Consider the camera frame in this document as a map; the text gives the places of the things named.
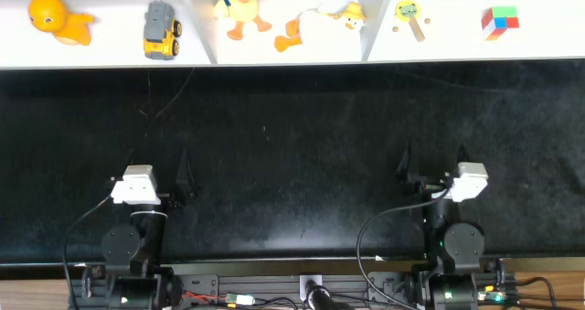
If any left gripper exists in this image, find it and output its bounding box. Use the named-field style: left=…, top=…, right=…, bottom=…
left=125, top=149, right=197, bottom=210

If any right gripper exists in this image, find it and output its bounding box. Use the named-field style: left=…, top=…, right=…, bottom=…
left=395, top=139, right=472, bottom=198

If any grey and yellow toy truck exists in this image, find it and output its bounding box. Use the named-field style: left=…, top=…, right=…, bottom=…
left=143, top=0, right=183, bottom=61

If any yellow rattle drum toy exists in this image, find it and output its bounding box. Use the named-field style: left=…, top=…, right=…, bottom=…
left=391, top=0, right=432, bottom=43

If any many-coloured puzzle cube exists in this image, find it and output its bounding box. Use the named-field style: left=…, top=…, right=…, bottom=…
left=480, top=5, right=521, bottom=41

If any yellow rubber duck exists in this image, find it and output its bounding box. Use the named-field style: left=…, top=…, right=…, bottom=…
left=27, top=0, right=96, bottom=47

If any white shelf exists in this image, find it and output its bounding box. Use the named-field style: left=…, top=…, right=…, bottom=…
left=0, top=0, right=585, bottom=69

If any white plush duck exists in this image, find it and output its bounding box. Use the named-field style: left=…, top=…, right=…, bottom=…
left=273, top=1, right=367, bottom=53

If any yellow plush duck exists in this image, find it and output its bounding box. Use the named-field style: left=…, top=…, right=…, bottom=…
left=212, top=0, right=273, bottom=41

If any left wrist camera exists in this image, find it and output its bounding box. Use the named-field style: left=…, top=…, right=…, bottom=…
left=110, top=164, right=161, bottom=206

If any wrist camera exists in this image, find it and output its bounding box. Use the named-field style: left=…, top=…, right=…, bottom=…
left=442, top=161, right=489, bottom=203
left=110, top=164, right=161, bottom=206

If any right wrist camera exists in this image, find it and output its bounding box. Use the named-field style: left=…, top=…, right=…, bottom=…
left=442, top=161, right=489, bottom=203

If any black cable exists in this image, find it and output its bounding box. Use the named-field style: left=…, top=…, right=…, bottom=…
left=356, top=188, right=453, bottom=310
left=62, top=193, right=115, bottom=310

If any mounting rail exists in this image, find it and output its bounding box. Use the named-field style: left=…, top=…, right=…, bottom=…
left=68, top=266, right=558, bottom=310

